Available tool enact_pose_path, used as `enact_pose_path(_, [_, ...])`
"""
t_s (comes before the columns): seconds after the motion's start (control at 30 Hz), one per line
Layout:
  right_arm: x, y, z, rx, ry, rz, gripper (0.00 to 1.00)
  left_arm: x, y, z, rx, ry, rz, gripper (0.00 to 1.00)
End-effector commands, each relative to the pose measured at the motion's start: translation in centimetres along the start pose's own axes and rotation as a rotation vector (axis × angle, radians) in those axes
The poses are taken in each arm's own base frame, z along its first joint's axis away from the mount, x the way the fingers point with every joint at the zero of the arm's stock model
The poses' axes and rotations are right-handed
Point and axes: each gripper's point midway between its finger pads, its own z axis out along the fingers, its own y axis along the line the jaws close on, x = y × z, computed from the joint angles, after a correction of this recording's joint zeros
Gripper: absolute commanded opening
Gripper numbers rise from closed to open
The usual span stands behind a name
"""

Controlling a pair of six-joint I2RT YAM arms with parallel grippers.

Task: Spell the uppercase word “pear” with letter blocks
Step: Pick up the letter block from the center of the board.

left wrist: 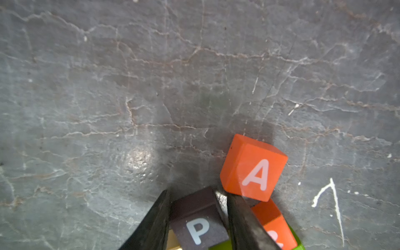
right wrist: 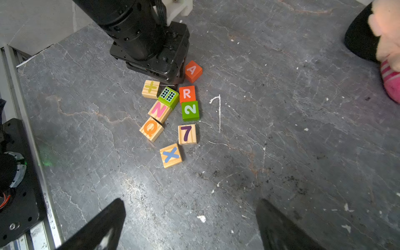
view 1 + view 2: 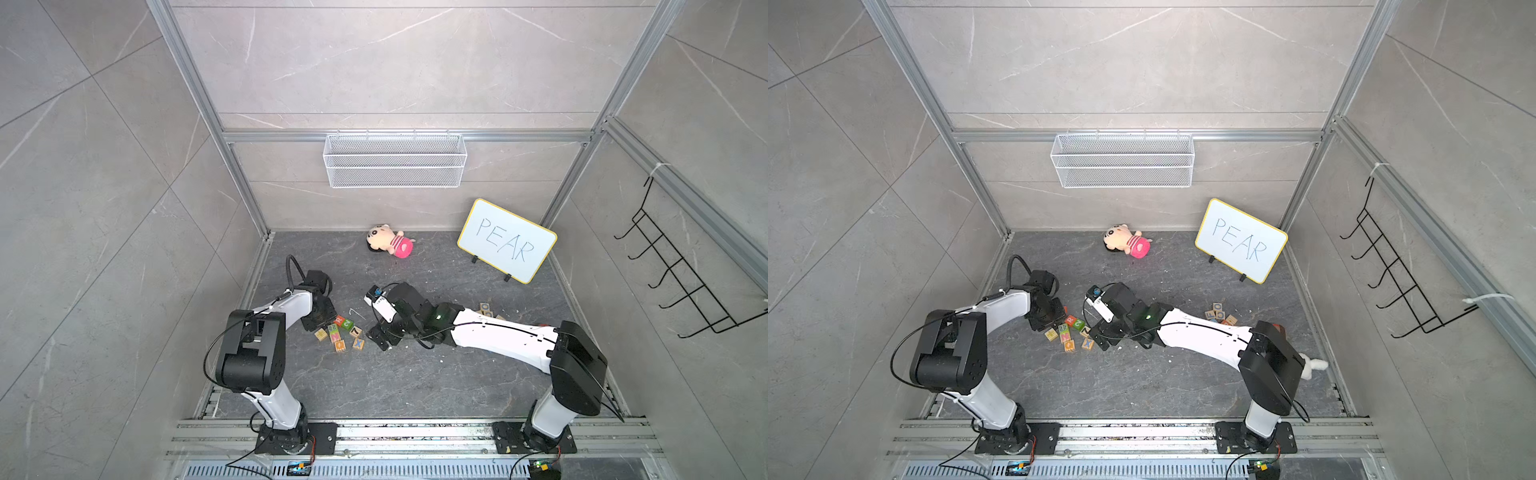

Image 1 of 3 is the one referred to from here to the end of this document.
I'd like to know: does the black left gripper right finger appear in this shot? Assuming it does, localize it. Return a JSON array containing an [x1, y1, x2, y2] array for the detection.
[[227, 193, 279, 250]]

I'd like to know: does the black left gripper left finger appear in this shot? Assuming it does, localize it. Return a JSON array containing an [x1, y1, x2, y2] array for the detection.
[[120, 189, 170, 250]]

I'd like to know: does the dark purple P block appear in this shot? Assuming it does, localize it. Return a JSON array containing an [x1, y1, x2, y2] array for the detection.
[[169, 187, 229, 250]]

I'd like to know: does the orange A block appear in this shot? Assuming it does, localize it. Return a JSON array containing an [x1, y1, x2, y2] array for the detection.
[[220, 134, 288, 202]]

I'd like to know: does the wooden plus sign block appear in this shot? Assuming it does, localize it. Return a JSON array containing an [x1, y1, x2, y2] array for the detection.
[[166, 229, 182, 250]]

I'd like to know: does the orange R block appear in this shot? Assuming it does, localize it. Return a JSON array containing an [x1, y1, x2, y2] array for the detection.
[[251, 199, 298, 250]]

